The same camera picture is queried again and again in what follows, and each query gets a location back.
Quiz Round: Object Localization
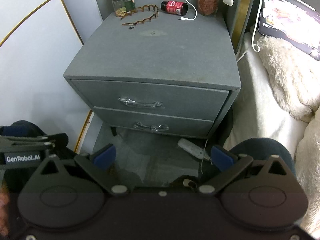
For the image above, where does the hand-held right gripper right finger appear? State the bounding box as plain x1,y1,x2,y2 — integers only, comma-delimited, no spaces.
197,145,298,197

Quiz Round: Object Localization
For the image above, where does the black tablet with lit screen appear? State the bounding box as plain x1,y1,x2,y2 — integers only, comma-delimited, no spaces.
258,0,320,61

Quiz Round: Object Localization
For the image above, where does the white power strip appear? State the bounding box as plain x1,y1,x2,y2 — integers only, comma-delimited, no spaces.
177,138,213,162

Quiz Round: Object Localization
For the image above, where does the person's leg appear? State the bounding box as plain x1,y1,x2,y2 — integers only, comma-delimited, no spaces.
226,137,297,180
9,120,75,160

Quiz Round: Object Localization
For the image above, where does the thin white charging cable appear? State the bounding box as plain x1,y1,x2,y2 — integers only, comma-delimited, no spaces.
169,0,198,22

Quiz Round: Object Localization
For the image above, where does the person's right leg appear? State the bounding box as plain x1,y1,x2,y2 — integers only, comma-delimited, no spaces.
226,137,297,180

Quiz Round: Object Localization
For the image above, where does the dark bottle with red label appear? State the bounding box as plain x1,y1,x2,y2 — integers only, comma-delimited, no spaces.
160,0,188,16

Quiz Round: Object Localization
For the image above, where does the dark slipper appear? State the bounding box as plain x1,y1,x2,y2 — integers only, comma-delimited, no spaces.
170,174,201,188

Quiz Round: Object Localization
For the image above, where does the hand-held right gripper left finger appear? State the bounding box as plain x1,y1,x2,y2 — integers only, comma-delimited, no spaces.
24,144,129,197

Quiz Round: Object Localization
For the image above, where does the white bed mattress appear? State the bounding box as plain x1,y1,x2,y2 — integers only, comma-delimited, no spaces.
222,32,314,155

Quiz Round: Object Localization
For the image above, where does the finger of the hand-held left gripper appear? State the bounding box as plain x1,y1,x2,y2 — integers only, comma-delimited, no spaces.
0,133,69,155
0,126,30,137

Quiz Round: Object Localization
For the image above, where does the brown wavy headband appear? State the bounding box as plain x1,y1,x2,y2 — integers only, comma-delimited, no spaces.
120,4,160,27

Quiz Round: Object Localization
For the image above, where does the grey drawer with metal handle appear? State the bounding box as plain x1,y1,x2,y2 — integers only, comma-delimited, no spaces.
69,79,229,122
94,106,215,138

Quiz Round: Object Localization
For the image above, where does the grey bedside cabinet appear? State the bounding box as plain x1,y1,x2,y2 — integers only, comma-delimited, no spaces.
62,11,242,140

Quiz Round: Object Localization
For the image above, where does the person's left leg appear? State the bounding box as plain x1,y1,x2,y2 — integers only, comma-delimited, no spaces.
9,120,75,160

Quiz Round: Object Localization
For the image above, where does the cream fluffy blanket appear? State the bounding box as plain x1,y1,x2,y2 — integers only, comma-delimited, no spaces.
256,36,320,233

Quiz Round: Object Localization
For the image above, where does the glass jar with black lid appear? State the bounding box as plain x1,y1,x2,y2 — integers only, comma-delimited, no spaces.
112,0,136,17

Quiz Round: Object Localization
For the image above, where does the thick white cable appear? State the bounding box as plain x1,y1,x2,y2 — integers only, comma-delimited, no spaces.
236,0,265,63

